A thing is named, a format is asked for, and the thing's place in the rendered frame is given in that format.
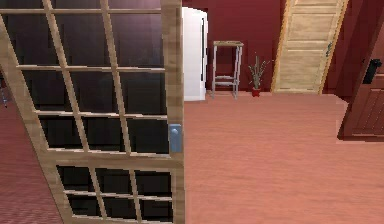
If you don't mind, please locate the white fridge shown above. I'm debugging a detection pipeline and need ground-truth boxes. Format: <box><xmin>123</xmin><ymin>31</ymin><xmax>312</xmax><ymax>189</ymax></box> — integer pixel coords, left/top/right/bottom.
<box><xmin>181</xmin><ymin>6</ymin><xmax>210</xmax><ymax>102</ymax></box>

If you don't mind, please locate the black door handle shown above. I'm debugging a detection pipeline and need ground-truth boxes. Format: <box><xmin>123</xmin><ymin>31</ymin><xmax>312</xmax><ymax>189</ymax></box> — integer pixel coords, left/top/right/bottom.
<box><xmin>362</xmin><ymin>58</ymin><xmax>383</xmax><ymax>85</ymax></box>

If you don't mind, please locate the light wooden panel door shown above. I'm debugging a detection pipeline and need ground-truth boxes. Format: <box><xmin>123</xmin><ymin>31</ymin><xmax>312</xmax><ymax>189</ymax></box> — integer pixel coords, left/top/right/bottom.
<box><xmin>270</xmin><ymin>0</ymin><xmax>350</xmax><ymax>95</ymax></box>

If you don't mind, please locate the red-brown wooden door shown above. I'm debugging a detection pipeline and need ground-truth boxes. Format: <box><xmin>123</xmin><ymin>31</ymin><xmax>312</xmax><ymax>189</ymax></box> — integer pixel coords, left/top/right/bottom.
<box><xmin>336</xmin><ymin>13</ymin><xmax>384</xmax><ymax>143</ymax></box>

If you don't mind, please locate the tall metal-legged stool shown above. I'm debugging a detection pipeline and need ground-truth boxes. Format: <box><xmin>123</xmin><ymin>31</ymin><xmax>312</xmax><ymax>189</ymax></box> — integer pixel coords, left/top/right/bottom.
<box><xmin>211</xmin><ymin>40</ymin><xmax>245</xmax><ymax>100</ymax></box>

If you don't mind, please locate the blue door handle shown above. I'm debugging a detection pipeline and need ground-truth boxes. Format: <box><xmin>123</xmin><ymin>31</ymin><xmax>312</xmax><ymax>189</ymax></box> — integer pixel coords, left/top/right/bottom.
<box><xmin>168</xmin><ymin>123</ymin><xmax>183</xmax><ymax>154</ymax></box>

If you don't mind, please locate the glass-paned wooden door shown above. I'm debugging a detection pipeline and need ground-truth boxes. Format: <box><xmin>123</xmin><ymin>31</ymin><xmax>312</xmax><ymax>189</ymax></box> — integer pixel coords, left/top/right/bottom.
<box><xmin>0</xmin><ymin>0</ymin><xmax>186</xmax><ymax>224</ymax></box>

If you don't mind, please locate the house plant in red pot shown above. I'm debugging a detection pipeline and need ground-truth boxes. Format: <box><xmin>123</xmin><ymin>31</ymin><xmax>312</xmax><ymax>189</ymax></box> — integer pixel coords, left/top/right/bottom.
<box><xmin>247</xmin><ymin>53</ymin><xmax>272</xmax><ymax>98</ymax></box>

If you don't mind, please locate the black fridge handle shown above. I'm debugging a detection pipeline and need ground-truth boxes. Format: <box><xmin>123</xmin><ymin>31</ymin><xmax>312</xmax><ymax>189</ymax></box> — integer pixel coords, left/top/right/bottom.
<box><xmin>200</xmin><ymin>17</ymin><xmax>207</xmax><ymax>82</ymax></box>

